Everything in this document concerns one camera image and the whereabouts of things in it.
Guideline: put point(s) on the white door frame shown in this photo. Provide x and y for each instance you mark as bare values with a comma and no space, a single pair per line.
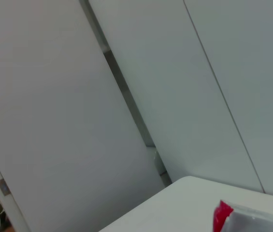
8,205

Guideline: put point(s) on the metal wall joint strip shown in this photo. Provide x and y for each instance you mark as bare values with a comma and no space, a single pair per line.
126,96

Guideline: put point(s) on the red document bag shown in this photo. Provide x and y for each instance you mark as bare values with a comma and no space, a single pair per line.
221,212

